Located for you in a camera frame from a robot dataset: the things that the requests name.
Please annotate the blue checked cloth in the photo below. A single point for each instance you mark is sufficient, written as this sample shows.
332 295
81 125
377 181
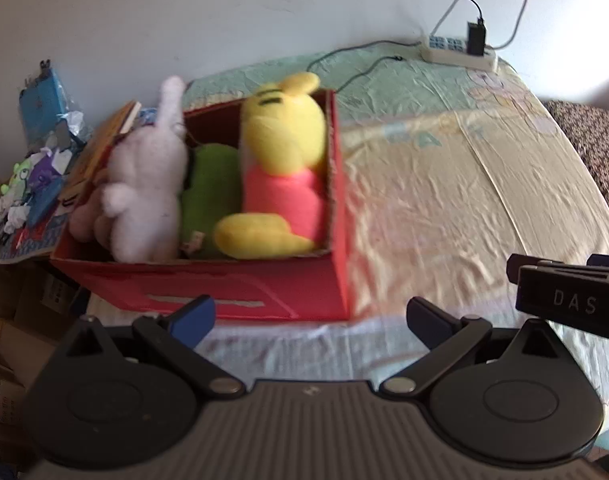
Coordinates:
29 245

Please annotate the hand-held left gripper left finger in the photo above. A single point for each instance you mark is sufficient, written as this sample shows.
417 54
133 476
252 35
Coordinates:
194 320

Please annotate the green plush toy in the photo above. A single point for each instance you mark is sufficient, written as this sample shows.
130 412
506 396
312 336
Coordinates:
209 185

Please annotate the pink plush toy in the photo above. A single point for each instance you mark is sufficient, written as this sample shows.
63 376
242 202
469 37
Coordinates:
87 217

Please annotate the white power strip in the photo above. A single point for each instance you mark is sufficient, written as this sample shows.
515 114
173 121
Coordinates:
449 57

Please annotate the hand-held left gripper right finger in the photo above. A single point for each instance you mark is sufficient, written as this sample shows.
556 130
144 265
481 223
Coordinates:
424 320

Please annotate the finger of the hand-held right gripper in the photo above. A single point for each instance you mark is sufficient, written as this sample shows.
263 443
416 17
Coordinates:
516 261
606 261

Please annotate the brown patterned cloth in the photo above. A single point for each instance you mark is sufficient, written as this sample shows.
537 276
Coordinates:
599 145

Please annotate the yellow bear plush toy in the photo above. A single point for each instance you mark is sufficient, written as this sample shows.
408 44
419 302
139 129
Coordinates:
284 125

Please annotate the blue plastic bag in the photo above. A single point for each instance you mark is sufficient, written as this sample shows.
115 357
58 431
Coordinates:
39 105

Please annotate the purple tissue pack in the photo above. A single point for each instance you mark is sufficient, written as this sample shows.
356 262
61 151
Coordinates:
47 175

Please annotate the white rabbit plush toy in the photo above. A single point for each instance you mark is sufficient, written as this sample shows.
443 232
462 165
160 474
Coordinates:
144 195

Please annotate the black charger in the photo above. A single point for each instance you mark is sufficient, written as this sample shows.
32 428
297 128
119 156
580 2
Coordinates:
475 37

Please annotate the yellow book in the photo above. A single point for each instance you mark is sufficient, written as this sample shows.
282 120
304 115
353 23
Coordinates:
99 145

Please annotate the red cardboard box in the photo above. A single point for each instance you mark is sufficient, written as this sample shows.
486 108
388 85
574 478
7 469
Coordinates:
264 285

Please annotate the black binder clip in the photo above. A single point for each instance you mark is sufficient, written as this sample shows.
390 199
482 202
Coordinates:
45 65

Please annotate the small green toy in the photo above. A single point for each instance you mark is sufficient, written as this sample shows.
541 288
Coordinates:
19 172

